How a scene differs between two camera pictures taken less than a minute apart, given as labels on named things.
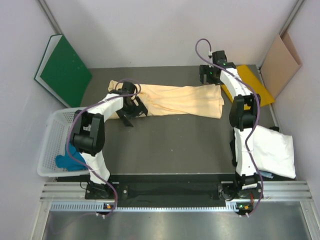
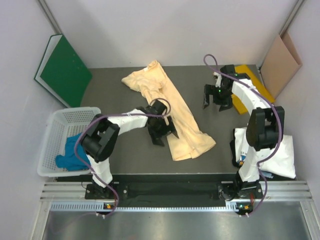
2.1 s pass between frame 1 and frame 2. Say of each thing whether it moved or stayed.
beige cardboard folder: stayed
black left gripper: moved
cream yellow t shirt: moved
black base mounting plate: stayed
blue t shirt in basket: stayed
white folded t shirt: stayed
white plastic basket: stayed
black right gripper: moved
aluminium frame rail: stayed
